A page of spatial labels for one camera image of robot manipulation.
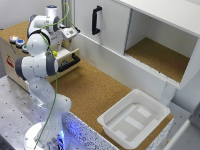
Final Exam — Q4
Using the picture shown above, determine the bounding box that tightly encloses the white cabinet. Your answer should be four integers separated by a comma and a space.
71, 0, 200, 108

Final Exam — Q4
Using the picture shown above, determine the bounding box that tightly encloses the green cable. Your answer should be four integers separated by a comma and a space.
32, 2, 71, 150

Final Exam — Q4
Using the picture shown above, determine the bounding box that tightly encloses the red button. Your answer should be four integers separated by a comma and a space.
9, 35, 19, 44

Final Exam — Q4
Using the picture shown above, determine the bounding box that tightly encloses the blue button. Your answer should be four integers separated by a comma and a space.
15, 38, 26, 48

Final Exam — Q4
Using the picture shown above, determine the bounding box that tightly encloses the black drawer handle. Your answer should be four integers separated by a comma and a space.
57, 52, 82, 74

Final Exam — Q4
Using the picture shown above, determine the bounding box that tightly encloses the yellow block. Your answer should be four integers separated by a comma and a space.
51, 50, 59, 58

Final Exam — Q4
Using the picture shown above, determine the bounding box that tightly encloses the green button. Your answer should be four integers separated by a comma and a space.
21, 44, 30, 54

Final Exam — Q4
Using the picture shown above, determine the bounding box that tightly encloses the white plastic box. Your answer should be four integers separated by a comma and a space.
96, 88, 172, 150

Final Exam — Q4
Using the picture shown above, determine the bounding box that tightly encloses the wooden drawer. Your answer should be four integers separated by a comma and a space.
47, 47, 82, 84

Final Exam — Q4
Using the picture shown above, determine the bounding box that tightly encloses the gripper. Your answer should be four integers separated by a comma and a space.
60, 26, 81, 43

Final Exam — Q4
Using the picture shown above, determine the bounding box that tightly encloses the black door handle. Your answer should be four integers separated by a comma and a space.
91, 5, 103, 36

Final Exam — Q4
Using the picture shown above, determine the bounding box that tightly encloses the white sliding door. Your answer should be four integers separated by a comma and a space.
73, 0, 133, 56

